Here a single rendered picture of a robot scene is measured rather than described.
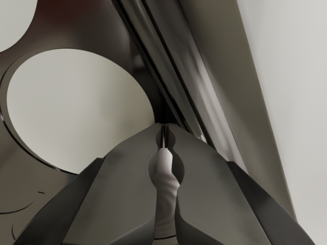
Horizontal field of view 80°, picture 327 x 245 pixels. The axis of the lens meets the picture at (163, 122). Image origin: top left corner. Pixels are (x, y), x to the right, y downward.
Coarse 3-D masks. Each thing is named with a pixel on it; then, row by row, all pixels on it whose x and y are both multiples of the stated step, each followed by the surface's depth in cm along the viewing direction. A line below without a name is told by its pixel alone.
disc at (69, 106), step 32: (32, 64) 12; (64, 64) 12; (96, 64) 12; (32, 96) 13; (64, 96) 13; (96, 96) 13; (128, 96) 13; (32, 128) 14; (64, 128) 14; (96, 128) 14; (128, 128) 14; (64, 160) 16
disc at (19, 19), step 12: (0, 0) 10; (12, 0) 10; (24, 0) 10; (36, 0) 10; (0, 12) 10; (12, 12) 10; (24, 12) 10; (0, 24) 11; (12, 24) 11; (24, 24) 11; (0, 36) 11; (12, 36) 11; (0, 48) 11
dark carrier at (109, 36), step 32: (64, 0) 10; (96, 0) 10; (32, 32) 11; (64, 32) 11; (96, 32) 11; (128, 32) 11; (0, 64) 12; (128, 64) 12; (0, 96) 13; (160, 96) 13; (0, 128) 14; (0, 160) 16; (32, 160) 16; (160, 160) 16; (0, 192) 17; (32, 192) 18; (160, 192) 18; (0, 224) 20; (160, 224) 20
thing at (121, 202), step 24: (120, 144) 10; (144, 144) 10; (120, 168) 8; (144, 168) 9; (96, 192) 7; (120, 192) 7; (144, 192) 7; (96, 216) 6; (120, 216) 7; (144, 216) 7; (72, 240) 6; (96, 240) 6; (120, 240) 6; (144, 240) 7
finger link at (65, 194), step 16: (96, 160) 9; (80, 176) 8; (64, 192) 7; (80, 192) 7; (48, 208) 7; (64, 208) 7; (32, 224) 6; (48, 224) 6; (64, 224) 6; (16, 240) 6; (32, 240) 6; (48, 240) 6
